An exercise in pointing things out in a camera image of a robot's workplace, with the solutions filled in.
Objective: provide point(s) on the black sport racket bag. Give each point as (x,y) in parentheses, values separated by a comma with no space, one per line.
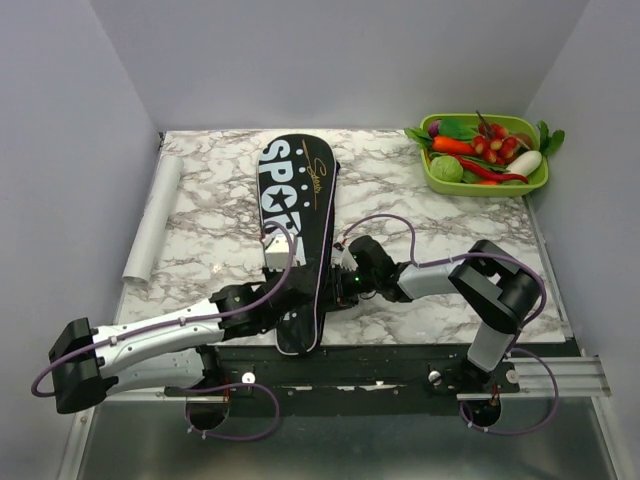
(296,181)

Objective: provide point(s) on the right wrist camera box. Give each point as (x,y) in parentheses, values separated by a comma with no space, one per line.
(341,257)

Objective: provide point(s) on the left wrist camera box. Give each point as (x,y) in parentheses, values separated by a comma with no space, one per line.
(278,253)

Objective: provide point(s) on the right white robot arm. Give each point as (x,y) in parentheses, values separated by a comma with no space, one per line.
(502,291)

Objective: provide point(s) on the white shuttlecock tube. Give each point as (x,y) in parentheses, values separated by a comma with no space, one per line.
(150,233)

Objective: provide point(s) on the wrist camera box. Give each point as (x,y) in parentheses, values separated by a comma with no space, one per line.
(278,253)
(341,257)

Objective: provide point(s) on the green toy cabbage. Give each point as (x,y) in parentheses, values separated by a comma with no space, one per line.
(447,169)

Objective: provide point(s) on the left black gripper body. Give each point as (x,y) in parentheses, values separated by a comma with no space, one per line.
(276,319)

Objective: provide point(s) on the purple toy onion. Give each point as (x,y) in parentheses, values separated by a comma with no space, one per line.
(433,128)

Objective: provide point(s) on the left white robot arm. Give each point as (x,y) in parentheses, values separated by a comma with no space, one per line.
(85,361)

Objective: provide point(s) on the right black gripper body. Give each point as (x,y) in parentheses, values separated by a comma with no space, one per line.
(346,285)

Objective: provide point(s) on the orange toy carrot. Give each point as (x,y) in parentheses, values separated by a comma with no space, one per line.
(443,144)

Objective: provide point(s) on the green toy leaf outside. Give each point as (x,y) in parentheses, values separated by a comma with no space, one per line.
(549,142)

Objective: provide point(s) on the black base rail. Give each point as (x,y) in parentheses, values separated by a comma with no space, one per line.
(350,380)

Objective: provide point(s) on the red toy chili pepper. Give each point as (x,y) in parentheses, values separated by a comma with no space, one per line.
(472,171)

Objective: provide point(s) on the green plastic basket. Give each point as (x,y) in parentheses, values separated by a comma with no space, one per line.
(463,127)

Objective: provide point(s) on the white toy radish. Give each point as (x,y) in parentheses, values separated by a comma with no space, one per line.
(526,163)

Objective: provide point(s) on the red toy cherry bunch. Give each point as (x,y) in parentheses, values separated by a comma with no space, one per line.
(494,143)

